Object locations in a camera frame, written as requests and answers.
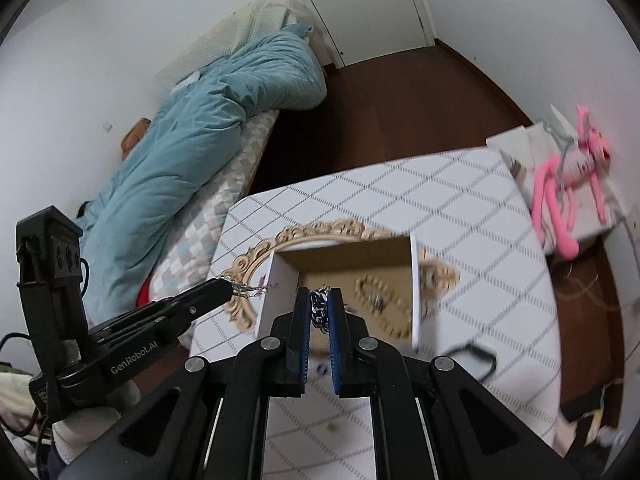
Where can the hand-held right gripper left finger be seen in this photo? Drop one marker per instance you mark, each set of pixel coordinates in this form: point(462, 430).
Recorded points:
point(300, 345)

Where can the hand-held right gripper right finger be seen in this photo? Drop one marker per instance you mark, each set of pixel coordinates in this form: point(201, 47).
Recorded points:
point(336, 347)

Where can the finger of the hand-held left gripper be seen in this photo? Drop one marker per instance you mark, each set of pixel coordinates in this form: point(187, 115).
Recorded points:
point(202, 291)
point(202, 310)

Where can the white cardboard box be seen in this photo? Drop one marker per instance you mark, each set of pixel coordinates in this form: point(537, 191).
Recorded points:
point(281, 280)

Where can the person's left hand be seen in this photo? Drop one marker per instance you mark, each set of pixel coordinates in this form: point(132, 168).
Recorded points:
point(87, 430)

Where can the red cloth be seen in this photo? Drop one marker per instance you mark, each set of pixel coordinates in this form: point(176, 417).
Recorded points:
point(144, 292)

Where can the patterned bed mattress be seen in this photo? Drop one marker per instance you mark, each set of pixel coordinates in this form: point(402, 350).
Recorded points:
point(210, 210)

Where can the ornate gold framed mirror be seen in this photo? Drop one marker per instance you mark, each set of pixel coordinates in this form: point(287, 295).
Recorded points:
point(300, 232)

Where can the white grid tablecloth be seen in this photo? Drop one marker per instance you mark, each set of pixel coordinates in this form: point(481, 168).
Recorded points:
point(400, 200)

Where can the light blue duvet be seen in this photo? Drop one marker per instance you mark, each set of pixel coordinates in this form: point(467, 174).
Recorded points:
point(200, 125)

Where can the brown cushion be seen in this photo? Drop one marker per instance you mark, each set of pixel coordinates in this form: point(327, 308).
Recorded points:
point(135, 135)

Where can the pink plush toy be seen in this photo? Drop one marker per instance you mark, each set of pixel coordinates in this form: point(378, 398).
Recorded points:
point(545, 195)

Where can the white pillow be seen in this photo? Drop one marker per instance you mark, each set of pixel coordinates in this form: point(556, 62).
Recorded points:
point(240, 25)

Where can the white door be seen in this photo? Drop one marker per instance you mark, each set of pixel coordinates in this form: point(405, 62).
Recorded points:
point(360, 0)

